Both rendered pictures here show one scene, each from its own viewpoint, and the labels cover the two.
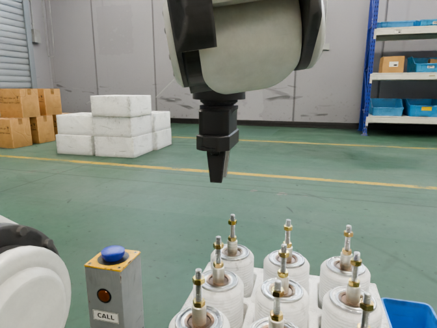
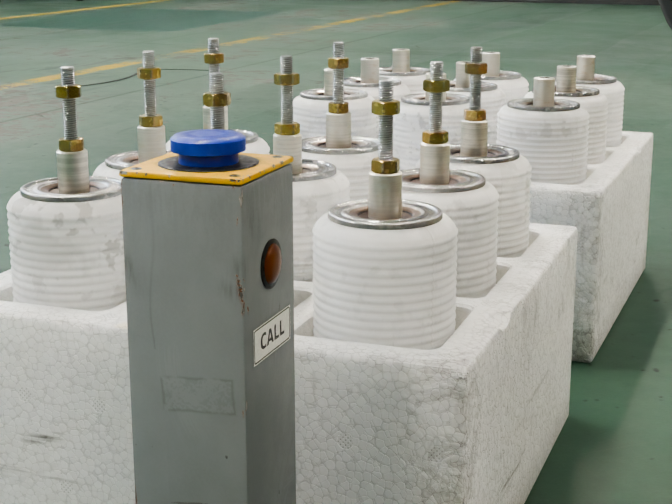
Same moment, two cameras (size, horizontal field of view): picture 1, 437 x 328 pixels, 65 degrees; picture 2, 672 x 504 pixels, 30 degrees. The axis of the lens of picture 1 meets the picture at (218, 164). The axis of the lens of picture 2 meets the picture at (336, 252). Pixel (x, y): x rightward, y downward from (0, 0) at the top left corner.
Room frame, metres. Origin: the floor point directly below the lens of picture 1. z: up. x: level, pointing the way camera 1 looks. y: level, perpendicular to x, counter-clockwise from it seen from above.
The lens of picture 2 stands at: (0.42, 0.83, 0.44)
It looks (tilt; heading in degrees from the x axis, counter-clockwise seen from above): 15 degrees down; 275
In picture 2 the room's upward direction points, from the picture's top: straight up
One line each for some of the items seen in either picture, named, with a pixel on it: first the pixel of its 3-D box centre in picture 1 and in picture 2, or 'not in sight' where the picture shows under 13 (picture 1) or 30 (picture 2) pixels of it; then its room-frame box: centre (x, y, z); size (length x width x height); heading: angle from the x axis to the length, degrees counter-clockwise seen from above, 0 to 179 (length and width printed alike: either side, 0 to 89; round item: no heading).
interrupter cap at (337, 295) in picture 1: (352, 300); (338, 146); (0.52, -0.23, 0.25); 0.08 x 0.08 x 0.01
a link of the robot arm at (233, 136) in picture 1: (217, 110); not in sight; (0.58, 0.00, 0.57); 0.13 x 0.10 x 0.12; 167
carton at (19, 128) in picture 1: (10, 131); not in sight; (3.61, 2.20, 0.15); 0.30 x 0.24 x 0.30; 72
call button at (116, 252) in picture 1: (113, 254); (208, 152); (0.55, 0.19, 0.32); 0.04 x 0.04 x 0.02
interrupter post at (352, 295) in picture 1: (353, 293); (338, 131); (0.52, -0.23, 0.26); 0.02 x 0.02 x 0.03
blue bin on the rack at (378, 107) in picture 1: (384, 107); not in sight; (4.63, -2.23, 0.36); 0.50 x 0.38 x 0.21; 163
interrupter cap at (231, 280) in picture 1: (218, 280); not in sight; (0.58, 0.00, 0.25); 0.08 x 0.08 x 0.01
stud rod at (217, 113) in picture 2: (218, 255); (217, 128); (0.58, 0.00, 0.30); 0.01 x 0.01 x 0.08
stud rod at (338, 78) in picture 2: (355, 273); (338, 86); (0.52, -0.23, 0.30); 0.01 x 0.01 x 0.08
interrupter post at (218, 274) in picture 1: (218, 274); not in sight; (0.58, 0.00, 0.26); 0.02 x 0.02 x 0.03
